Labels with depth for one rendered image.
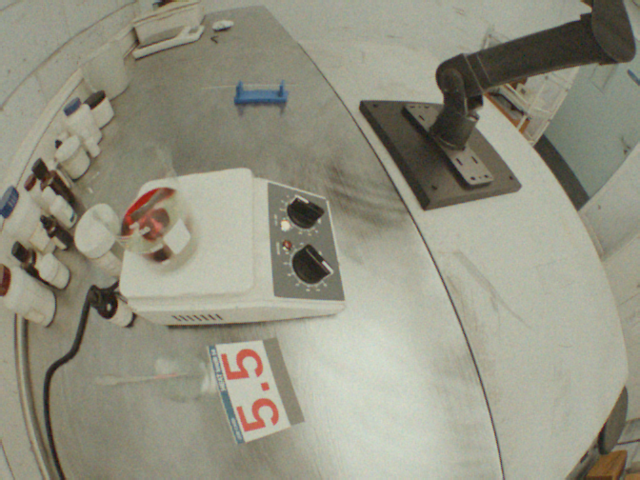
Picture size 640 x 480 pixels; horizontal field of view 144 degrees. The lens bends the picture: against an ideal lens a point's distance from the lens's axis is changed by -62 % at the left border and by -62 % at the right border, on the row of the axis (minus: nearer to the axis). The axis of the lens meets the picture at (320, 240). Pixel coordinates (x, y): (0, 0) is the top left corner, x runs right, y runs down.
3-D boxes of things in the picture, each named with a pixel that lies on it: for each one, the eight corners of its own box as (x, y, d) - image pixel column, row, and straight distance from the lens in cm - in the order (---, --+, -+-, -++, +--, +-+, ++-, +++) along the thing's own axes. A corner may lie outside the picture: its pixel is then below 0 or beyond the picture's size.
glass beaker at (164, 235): (207, 207, 24) (177, 130, 18) (209, 275, 21) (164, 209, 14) (138, 221, 26) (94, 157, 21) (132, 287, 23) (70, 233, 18)
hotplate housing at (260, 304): (325, 209, 33) (332, 162, 27) (345, 315, 28) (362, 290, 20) (154, 226, 37) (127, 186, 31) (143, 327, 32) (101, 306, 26)
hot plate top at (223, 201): (254, 172, 26) (253, 166, 26) (257, 294, 20) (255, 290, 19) (144, 187, 30) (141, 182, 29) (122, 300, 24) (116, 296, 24)
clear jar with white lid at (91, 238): (115, 239, 39) (85, 204, 34) (149, 238, 36) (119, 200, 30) (105, 280, 37) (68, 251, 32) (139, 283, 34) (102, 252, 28)
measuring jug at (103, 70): (119, 105, 74) (102, 56, 69) (82, 122, 80) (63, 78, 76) (138, 74, 89) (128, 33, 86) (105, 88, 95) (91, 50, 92)
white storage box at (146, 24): (209, 13, 160) (207, -9, 158) (202, 28, 124) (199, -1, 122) (154, 29, 166) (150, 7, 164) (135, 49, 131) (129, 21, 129)
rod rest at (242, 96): (288, 94, 54) (289, 78, 52) (286, 103, 51) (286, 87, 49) (237, 94, 56) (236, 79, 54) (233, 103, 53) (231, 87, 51)
